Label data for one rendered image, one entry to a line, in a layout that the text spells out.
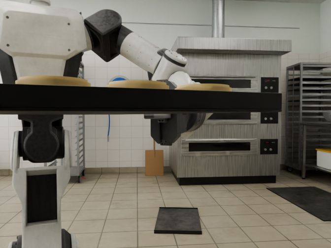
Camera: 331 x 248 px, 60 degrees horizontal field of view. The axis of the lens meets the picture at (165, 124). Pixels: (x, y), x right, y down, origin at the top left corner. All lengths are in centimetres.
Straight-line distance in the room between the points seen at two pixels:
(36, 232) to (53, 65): 49
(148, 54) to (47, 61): 31
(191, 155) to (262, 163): 105
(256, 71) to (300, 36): 178
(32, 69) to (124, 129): 408
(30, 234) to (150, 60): 63
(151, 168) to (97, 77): 178
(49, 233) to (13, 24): 60
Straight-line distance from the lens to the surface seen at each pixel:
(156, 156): 473
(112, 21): 103
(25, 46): 94
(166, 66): 91
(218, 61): 416
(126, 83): 21
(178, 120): 54
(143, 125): 494
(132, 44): 99
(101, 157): 503
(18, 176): 94
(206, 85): 23
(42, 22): 96
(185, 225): 271
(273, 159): 443
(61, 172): 94
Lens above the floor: 100
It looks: 2 degrees down
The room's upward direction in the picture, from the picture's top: straight up
